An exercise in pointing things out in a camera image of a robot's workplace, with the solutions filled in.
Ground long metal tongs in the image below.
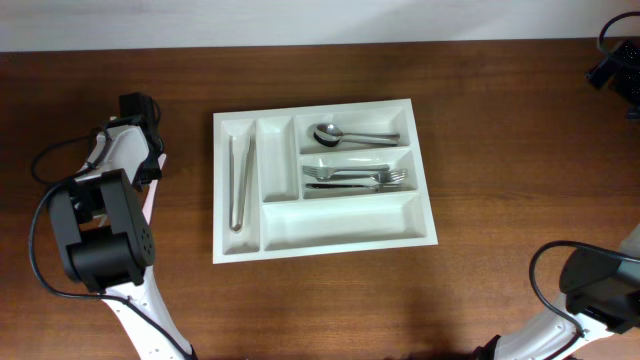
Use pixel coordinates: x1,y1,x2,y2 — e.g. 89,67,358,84
229,136,253,233

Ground metal fork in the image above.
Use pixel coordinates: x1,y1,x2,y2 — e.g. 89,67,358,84
317,169,409,183
301,165,390,180
305,183,404,192

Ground large metal spoon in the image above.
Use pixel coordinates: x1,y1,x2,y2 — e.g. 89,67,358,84
313,133,400,147
314,123,400,140

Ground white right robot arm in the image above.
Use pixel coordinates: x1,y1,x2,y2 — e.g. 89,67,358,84
470,228,639,360

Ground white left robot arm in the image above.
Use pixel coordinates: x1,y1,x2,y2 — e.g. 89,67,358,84
28,92,196,359

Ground pink plastic knife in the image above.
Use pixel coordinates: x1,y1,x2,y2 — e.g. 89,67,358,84
142,179,159,225

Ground white cutlery tray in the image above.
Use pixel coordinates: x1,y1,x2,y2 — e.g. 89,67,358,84
213,99,438,264

